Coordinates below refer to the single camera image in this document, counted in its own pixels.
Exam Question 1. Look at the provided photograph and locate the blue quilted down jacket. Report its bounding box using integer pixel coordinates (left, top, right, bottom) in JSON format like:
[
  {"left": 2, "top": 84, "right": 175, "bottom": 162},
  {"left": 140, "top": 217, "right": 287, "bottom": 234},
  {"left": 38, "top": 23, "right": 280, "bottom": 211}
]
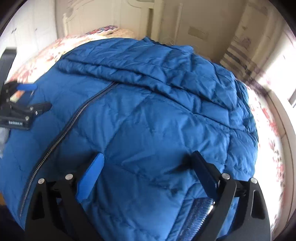
[{"left": 1, "top": 38, "right": 258, "bottom": 240}]

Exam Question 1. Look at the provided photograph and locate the floral bed sheet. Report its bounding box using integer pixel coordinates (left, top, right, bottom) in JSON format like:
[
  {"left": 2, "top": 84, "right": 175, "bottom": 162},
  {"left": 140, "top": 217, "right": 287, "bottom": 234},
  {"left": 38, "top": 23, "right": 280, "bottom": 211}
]
[{"left": 7, "top": 34, "right": 285, "bottom": 230}]

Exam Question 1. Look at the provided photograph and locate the white drawer cabinet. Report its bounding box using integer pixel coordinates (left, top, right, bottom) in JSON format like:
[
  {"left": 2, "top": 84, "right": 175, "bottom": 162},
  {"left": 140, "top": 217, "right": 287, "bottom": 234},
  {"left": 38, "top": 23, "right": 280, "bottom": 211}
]
[{"left": 1, "top": 0, "right": 57, "bottom": 58}]

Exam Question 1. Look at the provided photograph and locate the colourful patterned pillow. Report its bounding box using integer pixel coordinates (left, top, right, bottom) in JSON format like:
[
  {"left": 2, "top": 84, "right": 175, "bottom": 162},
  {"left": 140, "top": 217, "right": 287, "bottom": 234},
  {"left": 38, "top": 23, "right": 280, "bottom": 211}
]
[{"left": 86, "top": 25, "right": 119, "bottom": 36}]

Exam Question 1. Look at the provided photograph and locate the yellow pillow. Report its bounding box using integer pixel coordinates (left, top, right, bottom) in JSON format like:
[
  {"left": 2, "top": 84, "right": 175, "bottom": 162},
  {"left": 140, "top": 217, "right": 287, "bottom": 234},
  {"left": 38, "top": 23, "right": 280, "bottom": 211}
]
[{"left": 110, "top": 29, "right": 136, "bottom": 39}]

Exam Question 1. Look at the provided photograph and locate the white wooden headboard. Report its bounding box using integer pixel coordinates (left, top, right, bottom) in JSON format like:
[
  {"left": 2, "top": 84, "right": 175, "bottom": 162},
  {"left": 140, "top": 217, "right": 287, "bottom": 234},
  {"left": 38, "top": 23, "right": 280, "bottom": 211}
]
[{"left": 63, "top": 0, "right": 164, "bottom": 41}]

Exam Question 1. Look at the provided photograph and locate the striped curtain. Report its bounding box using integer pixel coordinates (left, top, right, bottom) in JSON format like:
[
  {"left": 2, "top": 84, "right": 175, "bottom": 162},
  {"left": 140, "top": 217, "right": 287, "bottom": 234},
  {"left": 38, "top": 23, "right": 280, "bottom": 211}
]
[{"left": 220, "top": 36, "right": 261, "bottom": 82}]

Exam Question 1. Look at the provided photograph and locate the wall socket plate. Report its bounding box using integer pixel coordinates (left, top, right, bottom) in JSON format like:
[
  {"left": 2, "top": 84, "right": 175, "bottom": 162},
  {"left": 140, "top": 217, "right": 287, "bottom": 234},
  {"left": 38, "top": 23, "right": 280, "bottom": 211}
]
[{"left": 188, "top": 26, "right": 209, "bottom": 41}]

